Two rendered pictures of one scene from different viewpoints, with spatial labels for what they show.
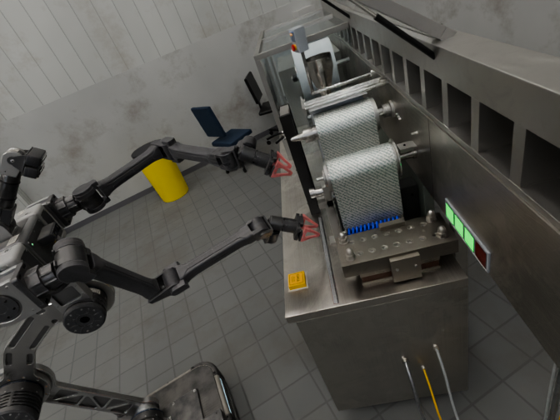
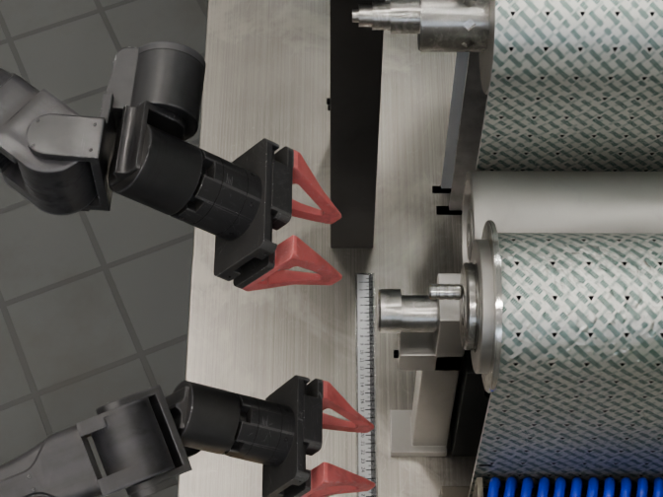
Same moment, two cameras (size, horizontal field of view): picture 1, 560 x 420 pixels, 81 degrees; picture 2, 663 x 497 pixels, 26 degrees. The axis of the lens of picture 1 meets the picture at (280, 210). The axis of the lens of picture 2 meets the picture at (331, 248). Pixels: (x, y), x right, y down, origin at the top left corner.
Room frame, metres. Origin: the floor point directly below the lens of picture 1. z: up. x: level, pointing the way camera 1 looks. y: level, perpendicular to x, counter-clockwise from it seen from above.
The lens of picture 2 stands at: (0.52, 0.03, 2.33)
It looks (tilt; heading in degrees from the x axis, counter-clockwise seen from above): 59 degrees down; 349
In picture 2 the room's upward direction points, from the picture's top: straight up
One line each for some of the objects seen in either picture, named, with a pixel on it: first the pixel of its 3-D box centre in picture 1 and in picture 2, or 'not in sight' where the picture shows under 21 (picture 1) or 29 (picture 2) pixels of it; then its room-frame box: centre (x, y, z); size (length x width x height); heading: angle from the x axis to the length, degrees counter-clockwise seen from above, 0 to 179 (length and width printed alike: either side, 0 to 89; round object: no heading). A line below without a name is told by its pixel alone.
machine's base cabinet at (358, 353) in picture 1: (342, 205); not in sight; (1.99, -0.46, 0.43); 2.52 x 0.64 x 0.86; 169
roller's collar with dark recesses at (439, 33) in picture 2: (310, 133); (452, 16); (1.33, -0.25, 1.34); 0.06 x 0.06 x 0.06; 79
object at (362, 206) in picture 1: (370, 206); (609, 438); (1.00, -0.33, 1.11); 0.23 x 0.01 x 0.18; 79
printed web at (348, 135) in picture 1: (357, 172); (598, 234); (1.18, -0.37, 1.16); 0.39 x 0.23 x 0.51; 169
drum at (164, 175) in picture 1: (162, 172); not in sight; (4.28, 1.28, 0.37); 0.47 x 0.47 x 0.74
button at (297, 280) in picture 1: (297, 280); not in sight; (0.97, 0.04, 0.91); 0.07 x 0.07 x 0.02; 79
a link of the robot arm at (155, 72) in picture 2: (240, 152); (120, 122); (1.20, 0.06, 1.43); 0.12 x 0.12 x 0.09; 75
